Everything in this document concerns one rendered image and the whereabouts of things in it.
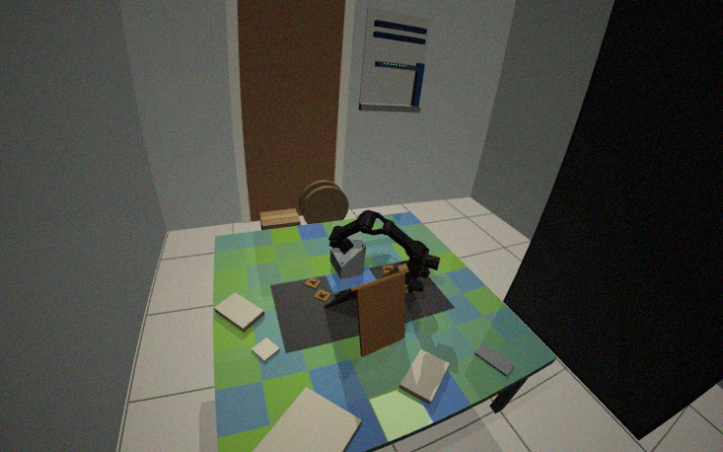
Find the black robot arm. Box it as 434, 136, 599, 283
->
328, 210, 440, 278

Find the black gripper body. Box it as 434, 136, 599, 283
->
401, 262, 424, 292

